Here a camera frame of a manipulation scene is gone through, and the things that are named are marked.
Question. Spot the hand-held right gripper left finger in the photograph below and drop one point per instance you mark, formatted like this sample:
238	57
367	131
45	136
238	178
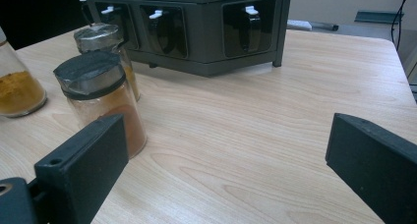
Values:
85	165

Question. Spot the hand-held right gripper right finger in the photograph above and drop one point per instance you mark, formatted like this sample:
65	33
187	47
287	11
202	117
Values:
377	165

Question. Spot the white-lid jar of yellow powder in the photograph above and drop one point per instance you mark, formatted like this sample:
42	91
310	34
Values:
16	89

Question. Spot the black-lid jar of orange powder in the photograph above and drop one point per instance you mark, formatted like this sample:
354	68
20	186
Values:
98	37

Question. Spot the dark grey spice rack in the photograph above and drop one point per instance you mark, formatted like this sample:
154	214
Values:
203	37

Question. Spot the black-lid jar of reddish powder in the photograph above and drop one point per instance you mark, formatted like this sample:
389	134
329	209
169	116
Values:
108	99

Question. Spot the white flat block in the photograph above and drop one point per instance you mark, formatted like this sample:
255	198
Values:
299	25

